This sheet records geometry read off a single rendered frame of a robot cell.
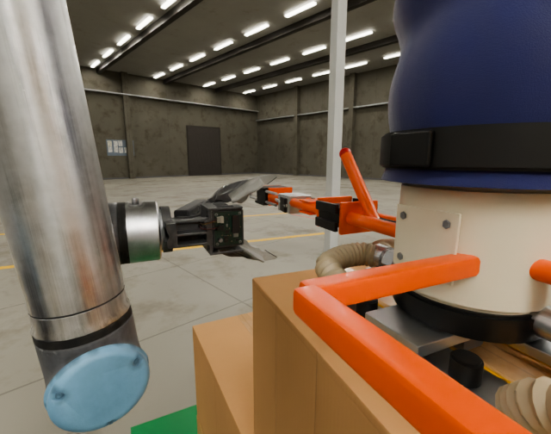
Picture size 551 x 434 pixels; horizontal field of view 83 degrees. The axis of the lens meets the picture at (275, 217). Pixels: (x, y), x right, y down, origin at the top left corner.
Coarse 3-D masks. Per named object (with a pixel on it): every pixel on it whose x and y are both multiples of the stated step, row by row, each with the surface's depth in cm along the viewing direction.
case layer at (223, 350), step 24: (216, 336) 113; (240, 336) 113; (216, 360) 99; (240, 360) 99; (216, 384) 91; (240, 384) 89; (216, 408) 94; (240, 408) 80; (216, 432) 96; (240, 432) 73
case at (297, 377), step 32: (256, 288) 60; (288, 288) 57; (256, 320) 61; (288, 320) 46; (256, 352) 63; (288, 352) 47; (320, 352) 38; (480, 352) 38; (512, 352) 38; (256, 384) 64; (288, 384) 48; (320, 384) 38; (352, 384) 33; (256, 416) 66; (288, 416) 49; (320, 416) 39; (352, 416) 32; (384, 416) 29
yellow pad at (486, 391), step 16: (352, 304) 46; (368, 304) 41; (448, 352) 34; (464, 352) 30; (448, 368) 32; (464, 368) 29; (480, 368) 28; (464, 384) 29; (480, 384) 29; (496, 384) 29
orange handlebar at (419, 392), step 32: (352, 224) 55; (384, 224) 48; (448, 256) 31; (320, 288) 23; (352, 288) 24; (384, 288) 26; (416, 288) 28; (320, 320) 20; (352, 320) 18; (352, 352) 17; (384, 352) 15; (384, 384) 15; (416, 384) 13; (448, 384) 13; (416, 416) 13; (448, 416) 12; (480, 416) 12
